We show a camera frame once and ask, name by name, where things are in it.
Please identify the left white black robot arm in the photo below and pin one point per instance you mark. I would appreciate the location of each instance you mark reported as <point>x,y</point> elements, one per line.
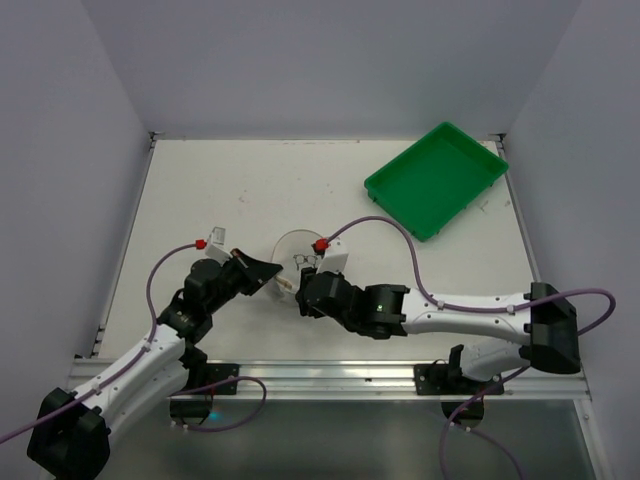
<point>75,430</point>

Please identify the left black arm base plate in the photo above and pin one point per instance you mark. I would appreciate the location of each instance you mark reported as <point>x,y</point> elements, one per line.
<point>210,373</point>

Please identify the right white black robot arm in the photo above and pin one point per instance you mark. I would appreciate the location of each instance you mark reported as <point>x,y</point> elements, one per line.
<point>536,329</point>

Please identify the green plastic tray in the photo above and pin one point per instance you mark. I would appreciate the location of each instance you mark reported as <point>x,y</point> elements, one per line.
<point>425,186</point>

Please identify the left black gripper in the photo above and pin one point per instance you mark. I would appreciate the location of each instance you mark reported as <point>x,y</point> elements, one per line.
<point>245,272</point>

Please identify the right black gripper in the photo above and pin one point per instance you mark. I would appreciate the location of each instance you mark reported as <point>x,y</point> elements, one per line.
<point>304,288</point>

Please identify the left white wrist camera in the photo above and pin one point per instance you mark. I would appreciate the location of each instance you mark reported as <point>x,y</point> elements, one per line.
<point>213,247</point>

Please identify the aluminium front rail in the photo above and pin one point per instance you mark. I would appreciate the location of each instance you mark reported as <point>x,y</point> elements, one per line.
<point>390,380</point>

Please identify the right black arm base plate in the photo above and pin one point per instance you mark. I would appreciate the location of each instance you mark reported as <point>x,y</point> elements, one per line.
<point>431,378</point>

